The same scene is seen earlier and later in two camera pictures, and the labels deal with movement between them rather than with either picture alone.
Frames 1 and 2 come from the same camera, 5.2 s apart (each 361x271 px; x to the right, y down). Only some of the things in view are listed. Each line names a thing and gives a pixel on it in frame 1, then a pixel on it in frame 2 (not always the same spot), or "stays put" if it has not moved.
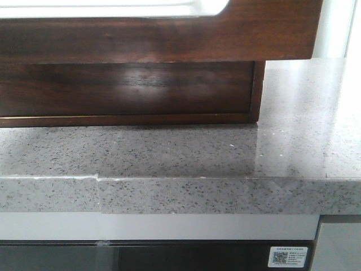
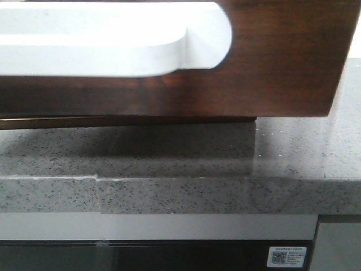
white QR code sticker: (287, 257) stays put
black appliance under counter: (146, 255) stays put
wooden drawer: (246, 30) to (286, 58)
